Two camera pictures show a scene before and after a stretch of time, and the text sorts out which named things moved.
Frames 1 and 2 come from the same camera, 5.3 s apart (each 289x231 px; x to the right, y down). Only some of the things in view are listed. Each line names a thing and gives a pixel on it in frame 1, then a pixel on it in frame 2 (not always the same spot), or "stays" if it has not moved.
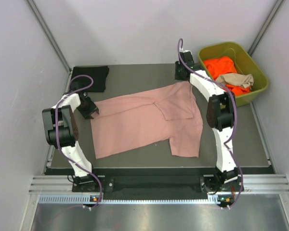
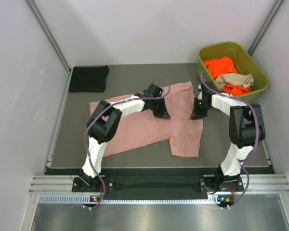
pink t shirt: x=131 y=122 stays
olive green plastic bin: x=234 y=65 stays
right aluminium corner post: x=265 y=27 stays
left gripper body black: x=87 y=108 to x=158 y=107
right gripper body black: x=178 y=75 to x=200 y=109
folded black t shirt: x=98 y=73 stays
